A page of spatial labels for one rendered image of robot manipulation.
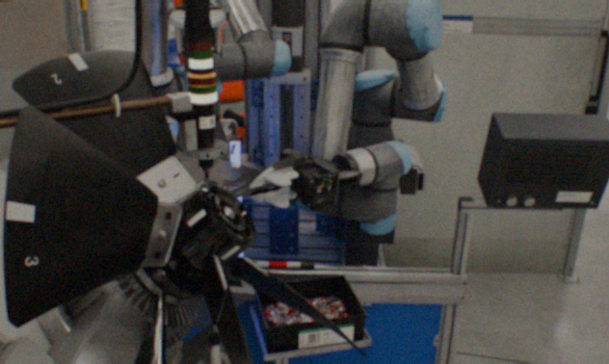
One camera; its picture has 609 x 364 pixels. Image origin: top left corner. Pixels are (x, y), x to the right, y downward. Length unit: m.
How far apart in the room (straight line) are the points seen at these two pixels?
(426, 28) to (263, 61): 0.33
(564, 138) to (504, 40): 1.53
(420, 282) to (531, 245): 1.80
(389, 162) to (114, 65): 0.55
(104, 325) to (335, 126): 0.66
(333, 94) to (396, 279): 0.48
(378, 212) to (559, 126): 0.44
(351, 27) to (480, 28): 1.59
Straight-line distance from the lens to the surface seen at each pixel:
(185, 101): 0.90
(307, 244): 1.77
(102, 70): 1.00
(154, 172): 0.92
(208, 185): 0.87
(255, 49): 1.21
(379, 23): 1.24
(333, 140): 1.25
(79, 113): 0.86
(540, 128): 1.35
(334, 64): 1.26
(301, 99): 1.72
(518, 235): 3.18
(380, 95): 1.62
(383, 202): 1.22
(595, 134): 1.38
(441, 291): 1.48
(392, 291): 1.46
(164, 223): 0.82
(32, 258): 0.65
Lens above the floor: 1.59
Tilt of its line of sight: 22 degrees down
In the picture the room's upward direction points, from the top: 1 degrees clockwise
